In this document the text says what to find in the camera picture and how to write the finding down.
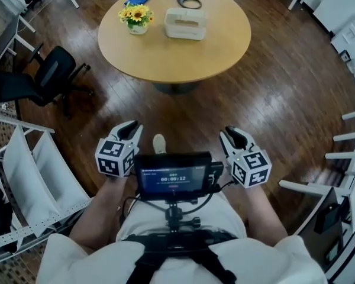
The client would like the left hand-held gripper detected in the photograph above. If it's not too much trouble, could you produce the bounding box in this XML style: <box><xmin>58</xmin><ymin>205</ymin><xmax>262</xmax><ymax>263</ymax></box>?
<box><xmin>95</xmin><ymin>120</ymin><xmax>144</xmax><ymax>178</ymax></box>

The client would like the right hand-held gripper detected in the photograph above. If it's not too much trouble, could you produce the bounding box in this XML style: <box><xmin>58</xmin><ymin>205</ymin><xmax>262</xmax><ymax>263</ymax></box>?
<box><xmin>219</xmin><ymin>125</ymin><xmax>272</xmax><ymax>189</ymax></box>

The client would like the cream plastic divided tray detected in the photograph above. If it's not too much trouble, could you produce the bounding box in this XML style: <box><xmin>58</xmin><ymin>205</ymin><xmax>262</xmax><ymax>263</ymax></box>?
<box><xmin>164</xmin><ymin>7</ymin><xmax>208</xmax><ymax>41</ymax></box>

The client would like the person's left forearm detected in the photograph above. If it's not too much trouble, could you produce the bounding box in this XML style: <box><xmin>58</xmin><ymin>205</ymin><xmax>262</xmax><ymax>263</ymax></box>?
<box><xmin>69</xmin><ymin>175</ymin><xmax>128</xmax><ymax>254</ymax></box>

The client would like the person's right forearm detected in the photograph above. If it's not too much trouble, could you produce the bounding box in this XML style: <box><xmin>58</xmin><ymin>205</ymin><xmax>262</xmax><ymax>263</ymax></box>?
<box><xmin>244</xmin><ymin>184</ymin><xmax>290</xmax><ymax>247</ymax></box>

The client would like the black box device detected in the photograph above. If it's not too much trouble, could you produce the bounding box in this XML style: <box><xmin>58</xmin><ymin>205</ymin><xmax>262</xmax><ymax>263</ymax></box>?
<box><xmin>313</xmin><ymin>204</ymin><xmax>341</xmax><ymax>234</ymax></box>

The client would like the person's left white shoe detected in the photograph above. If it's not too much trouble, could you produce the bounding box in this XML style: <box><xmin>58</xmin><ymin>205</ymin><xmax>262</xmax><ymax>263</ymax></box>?
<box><xmin>153</xmin><ymin>134</ymin><xmax>167</xmax><ymax>154</ymax></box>

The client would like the black chest-mounted monitor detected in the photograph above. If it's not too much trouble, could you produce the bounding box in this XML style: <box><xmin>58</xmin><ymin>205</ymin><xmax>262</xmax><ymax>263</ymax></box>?
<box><xmin>134</xmin><ymin>151</ymin><xmax>213</xmax><ymax>202</ymax></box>

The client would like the white perforated shelf rack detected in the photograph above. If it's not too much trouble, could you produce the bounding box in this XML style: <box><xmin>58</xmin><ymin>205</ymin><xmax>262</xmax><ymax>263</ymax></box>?
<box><xmin>0</xmin><ymin>112</ymin><xmax>93</xmax><ymax>263</ymax></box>

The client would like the white slatted rack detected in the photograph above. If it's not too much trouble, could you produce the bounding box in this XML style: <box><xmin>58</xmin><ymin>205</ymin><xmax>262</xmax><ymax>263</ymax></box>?
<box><xmin>277</xmin><ymin>108</ymin><xmax>355</xmax><ymax>234</ymax></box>

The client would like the black chest harness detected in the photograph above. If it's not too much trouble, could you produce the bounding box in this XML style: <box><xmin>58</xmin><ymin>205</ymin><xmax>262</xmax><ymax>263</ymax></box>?
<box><xmin>125</xmin><ymin>230</ymin><xmax>237</xmax><ymax>284</ymax></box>

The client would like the sunflower bouquet in white pot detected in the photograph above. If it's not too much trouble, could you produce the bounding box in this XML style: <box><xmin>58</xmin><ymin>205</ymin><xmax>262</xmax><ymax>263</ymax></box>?
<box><xmin>118</xmin><ymin>4</ymin><xmax>154</xmax><ymax>36</ymax></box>

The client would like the person's white shirt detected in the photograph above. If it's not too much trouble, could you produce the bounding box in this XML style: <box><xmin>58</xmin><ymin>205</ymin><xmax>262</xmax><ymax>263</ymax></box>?
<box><xmin>40</xmin><ymin>188</ymin><xmax>328</xmax><ymax>284</ymax></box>

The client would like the white printed storage unit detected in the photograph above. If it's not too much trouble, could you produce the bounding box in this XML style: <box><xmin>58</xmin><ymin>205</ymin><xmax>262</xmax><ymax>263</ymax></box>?
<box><xmin>330</xmin><ymin>16</ymin><xmax>355</xmax><ymax>83</ymax></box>

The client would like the white cabinet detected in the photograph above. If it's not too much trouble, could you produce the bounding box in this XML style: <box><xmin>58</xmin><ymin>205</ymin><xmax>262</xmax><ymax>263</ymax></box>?
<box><xmin>313</xmin><ymin>0</ymin><xmax>355</xmax><ymax>38</ymax></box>

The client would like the grey table pedestal base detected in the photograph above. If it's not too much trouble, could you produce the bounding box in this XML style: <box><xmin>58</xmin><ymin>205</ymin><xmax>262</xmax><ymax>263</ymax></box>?
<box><xmin>152</xmin><ymin>82</ymin><xmax>202</xmax><ymax>95</ymax></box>

